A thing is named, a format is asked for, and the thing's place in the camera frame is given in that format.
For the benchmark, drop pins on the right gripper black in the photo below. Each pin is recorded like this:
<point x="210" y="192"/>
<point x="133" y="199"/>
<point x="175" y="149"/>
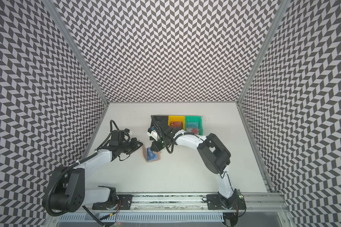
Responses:
<point x="157" y="147"/>

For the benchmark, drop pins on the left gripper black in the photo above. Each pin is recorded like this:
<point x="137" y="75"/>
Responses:
<point x="136" y="146"/>

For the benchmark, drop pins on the tan leather card holder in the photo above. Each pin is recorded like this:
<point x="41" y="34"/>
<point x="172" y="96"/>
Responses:
<point x="145" y="154"/>

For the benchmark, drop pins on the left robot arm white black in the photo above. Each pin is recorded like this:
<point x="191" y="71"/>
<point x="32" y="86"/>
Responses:
<point x="66" y="190"/>

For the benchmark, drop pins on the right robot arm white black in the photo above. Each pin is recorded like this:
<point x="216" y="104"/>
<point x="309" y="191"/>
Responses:
<point x="214" y="154"/>

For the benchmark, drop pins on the red card in yellow bin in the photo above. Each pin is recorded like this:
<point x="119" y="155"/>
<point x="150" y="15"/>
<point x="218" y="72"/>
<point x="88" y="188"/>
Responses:
<point x="178" y="125"/>

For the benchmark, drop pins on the teal card in green bin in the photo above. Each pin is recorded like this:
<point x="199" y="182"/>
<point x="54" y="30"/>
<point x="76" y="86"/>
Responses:
<point x="192" y="124"/>

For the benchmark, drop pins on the red circle card green bin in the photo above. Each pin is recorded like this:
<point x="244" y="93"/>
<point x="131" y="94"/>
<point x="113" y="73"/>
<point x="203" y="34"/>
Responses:
<point x="194" y="130"/>

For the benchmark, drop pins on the black plastic bin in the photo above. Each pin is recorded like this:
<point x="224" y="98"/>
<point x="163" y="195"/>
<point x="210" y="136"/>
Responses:
<point x="161" y="121"/>

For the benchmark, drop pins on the yellow plastic bin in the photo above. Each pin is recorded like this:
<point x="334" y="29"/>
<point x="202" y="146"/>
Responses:
<point x="176" y="121"/>

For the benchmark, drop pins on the green plastic bin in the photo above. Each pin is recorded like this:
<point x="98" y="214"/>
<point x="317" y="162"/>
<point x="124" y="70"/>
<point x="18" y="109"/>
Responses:
<point x="194" y="119"/>

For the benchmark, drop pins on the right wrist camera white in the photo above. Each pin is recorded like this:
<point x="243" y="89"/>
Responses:
<point x="152" y="133"/>

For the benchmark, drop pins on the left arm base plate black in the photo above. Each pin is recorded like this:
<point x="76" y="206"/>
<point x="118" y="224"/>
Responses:
<point x="122" y="202"/>

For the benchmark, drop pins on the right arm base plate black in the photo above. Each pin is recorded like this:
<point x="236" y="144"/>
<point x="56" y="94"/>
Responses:
<point x="214" y="202"/>

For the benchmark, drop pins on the aluminium mounting rail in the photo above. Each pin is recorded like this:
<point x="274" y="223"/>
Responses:
<point x="157" y="202"/>

